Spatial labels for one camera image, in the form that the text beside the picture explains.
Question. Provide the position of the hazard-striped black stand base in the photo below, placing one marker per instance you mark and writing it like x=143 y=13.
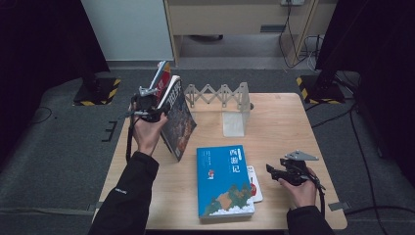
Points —
x=321 y=93
x=98 y=91

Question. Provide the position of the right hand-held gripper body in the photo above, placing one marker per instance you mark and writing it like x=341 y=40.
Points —
x=293 y=173

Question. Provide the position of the person's left hand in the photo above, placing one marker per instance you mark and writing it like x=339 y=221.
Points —
x=147 y=133

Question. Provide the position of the grey tape piece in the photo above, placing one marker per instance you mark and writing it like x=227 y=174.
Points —
x=339 y=206
x=99 y=205

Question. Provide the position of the white cabinet panel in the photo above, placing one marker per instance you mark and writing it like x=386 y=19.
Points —
x=130 y=29

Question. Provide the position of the orange-cornered magazine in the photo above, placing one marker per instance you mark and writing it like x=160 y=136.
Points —
x=167 y=67

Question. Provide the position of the expandable grey metal book rack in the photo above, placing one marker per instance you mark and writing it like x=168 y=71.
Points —
x=233 y=125

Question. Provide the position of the light wooden desk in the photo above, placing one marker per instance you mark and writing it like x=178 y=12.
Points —
x=228 y=19

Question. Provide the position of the white power strip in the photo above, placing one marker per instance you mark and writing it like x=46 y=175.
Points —
x=292 y=2

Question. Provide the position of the dark cover magazine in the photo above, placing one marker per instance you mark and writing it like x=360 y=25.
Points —
x=179 y=127

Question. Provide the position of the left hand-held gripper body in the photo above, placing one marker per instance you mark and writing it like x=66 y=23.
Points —
x=145 y=104

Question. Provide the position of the portrait cover magazine red title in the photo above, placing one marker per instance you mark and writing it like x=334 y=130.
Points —
x=162 y=86

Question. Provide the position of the black curtain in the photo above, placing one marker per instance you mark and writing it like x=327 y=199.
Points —
x=39 y=49
x=385 y=65

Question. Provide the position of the person's right hand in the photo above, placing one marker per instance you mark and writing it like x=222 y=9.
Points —
x=301 y=192

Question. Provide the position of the blue book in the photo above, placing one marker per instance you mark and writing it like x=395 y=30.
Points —
x=225 y=182

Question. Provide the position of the white caterpillar picture book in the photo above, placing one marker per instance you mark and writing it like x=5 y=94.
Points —
x=256 y=196

